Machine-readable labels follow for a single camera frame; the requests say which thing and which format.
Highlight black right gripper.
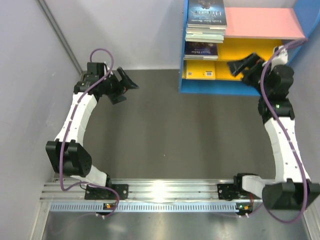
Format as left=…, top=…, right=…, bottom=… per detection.
left=226, top=52, right=274, bottom=98

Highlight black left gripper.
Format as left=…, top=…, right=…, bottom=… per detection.
left=99, top=67, right=138, bottom=104

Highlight yellow book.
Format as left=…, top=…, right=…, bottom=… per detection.
left=184, top=60, right=216, bottom=80

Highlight purple galaxy cover book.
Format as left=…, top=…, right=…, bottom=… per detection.
left=184, top=41, right=218, bottom=60

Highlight grey book with circle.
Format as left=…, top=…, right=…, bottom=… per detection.
left=185, top=33, right=224, bottom=43

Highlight teal blue book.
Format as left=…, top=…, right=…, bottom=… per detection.
left=186, top=27, right=226, bottom=35

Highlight navy blue book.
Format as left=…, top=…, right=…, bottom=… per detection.
left=187, top=0, right=227, bottom=30

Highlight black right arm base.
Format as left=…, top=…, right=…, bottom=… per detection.
left=217, top=173, right=259, bottom=201

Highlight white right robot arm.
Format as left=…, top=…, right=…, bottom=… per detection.
left=227, top=53, right=320, bottom=210

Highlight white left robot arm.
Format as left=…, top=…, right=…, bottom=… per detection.
left=45, top=62, right=139, bottom=199

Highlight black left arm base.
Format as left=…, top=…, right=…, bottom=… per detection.
left=84, top=183, right=129, bottom=200

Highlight blue bookshelf with coloured shelves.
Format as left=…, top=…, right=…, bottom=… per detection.
left=179, top=0, right=320, bottom=96

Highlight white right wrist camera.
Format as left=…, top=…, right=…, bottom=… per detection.
left=271, top=48, right=288, bottom=69

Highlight aluminium mounting rail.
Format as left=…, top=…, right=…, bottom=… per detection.
left=40, top=178, right=262, bottom=215

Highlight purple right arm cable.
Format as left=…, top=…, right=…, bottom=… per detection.
left=246, top=38, right=309, bottom=223

